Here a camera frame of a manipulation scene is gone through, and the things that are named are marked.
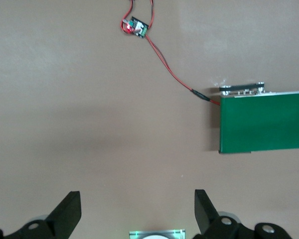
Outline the red and black wire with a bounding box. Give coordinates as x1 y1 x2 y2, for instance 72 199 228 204
121 0 221 107

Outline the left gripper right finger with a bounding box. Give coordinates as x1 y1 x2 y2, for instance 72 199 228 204
193 189 245 239

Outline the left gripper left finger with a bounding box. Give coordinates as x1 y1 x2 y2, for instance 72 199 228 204
4 190 82 239

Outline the small motor controller board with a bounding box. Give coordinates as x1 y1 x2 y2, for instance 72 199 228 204
121 16 149 40

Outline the green conveyor belt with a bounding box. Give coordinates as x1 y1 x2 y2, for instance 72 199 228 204
218 81 299 155

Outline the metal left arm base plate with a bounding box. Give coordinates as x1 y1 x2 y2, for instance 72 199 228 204
129 228 186 239

